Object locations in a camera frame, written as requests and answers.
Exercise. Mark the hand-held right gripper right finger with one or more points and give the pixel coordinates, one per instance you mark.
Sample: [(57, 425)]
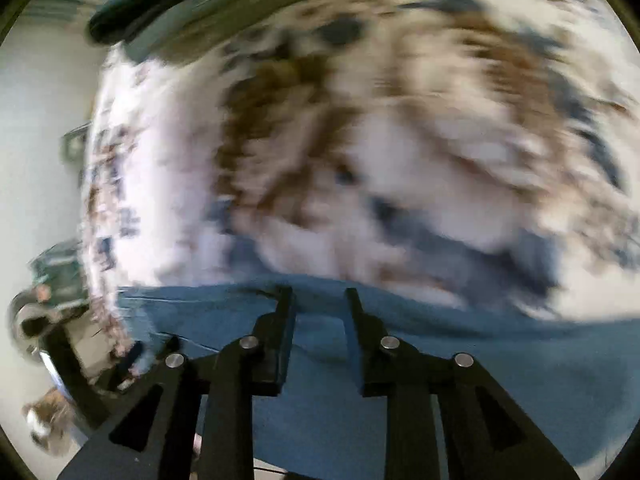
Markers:
[(352, 330)]

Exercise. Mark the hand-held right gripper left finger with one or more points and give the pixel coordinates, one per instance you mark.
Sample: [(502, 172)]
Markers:
[(287, 330)]

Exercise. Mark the blue pants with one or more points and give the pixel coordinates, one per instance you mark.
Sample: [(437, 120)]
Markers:
[(525, 390)]

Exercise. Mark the printed blanket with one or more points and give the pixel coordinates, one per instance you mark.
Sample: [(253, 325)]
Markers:
[(390, 150)]

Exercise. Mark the dark green clothing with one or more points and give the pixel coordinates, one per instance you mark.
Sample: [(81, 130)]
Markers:
[(165, 5)]

